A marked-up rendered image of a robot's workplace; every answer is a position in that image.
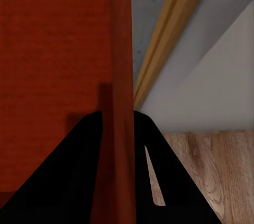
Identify storage box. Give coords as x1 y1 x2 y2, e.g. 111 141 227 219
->
0 0 137 224

